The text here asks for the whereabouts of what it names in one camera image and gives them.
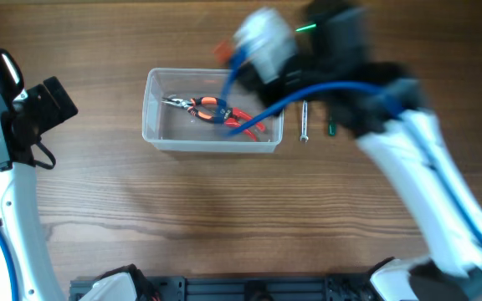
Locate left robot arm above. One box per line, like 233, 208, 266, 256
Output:
0, 48, 78, 300

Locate green handled screwdriver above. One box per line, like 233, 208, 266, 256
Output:
328, 116, 337, 136

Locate red handled snips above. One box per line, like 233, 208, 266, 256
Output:
219, 107, 267, 142

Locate right blue cable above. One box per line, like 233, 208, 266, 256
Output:
215, 45, 482, 281

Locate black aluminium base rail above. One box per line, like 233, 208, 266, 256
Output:
68, 273, 376, 301

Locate orange black needle-nose pliers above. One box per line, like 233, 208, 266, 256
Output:
162, 96, 232, 124

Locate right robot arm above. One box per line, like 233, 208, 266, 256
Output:
233, 1, 482, 300

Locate small silver wrench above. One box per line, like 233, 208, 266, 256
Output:
300, 100, 309, 142

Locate black red screwdriver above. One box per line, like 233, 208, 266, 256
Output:
213, 40, 236, 64

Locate clear plastic container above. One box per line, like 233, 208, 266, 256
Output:
142, 68, 284, 153

